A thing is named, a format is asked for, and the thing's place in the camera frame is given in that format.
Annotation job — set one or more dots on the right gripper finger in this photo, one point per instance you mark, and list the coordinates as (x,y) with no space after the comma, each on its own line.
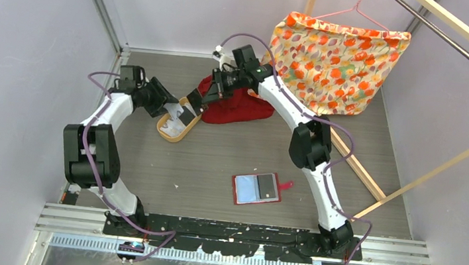
(212,95)
(225,80)

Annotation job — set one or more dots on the pink wire hanger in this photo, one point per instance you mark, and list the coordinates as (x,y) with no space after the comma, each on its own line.
(355,8)

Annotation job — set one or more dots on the yellow oval tray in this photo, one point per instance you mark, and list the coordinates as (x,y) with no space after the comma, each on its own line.
(165,117)

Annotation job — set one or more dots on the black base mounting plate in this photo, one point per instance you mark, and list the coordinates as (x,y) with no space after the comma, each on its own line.
(228,238)

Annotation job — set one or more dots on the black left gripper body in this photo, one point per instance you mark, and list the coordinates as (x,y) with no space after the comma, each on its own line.
(150,97)

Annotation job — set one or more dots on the red crumpled cloth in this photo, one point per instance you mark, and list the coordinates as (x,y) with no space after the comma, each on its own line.
(240,107)

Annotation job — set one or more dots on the white card in tray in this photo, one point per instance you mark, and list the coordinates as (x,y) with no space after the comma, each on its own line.
(173,126)

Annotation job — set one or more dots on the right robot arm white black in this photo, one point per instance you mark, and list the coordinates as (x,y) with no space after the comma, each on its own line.
(310,145)

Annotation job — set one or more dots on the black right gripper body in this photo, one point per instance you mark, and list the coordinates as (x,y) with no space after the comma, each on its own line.
(232,80)

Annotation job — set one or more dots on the metal rail rod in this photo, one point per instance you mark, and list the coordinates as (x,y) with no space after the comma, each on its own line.
(452,41)

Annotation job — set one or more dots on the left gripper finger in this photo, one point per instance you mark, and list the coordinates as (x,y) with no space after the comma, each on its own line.
(156,108)
(158,94)

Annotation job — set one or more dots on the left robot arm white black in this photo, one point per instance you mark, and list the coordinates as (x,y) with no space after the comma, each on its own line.
(91,156)

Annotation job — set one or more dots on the red leather card holder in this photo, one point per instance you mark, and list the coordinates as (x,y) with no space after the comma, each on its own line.
(245,189)

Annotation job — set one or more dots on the wooden rack frame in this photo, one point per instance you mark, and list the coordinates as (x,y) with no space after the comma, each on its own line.
(427,102)

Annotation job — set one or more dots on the floral orange pillowcase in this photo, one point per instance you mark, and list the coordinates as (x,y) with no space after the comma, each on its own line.
(331,68)

